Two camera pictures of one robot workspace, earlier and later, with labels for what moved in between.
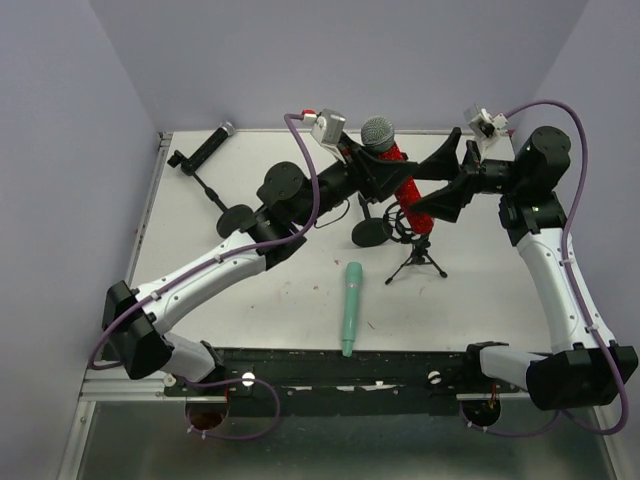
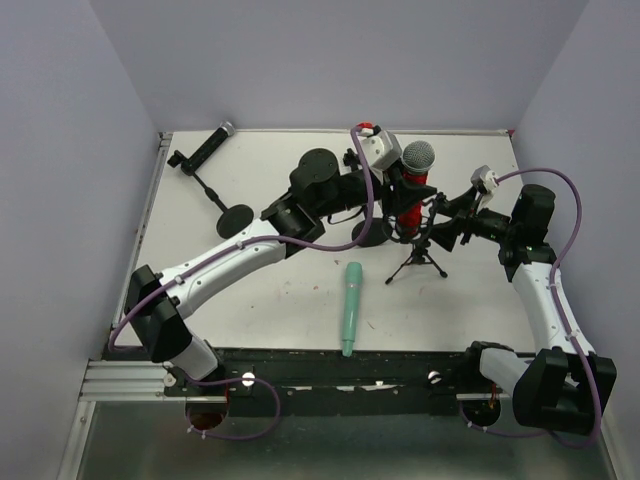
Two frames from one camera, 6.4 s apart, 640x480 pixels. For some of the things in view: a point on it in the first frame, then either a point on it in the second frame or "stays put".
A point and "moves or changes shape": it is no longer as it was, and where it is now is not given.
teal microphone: [353, 284] stays put
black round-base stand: [370, 231] stays put
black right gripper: [470, 170] to [464, 223]
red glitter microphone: [378, 135] moves or changes shape
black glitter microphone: [226, 129] stays put
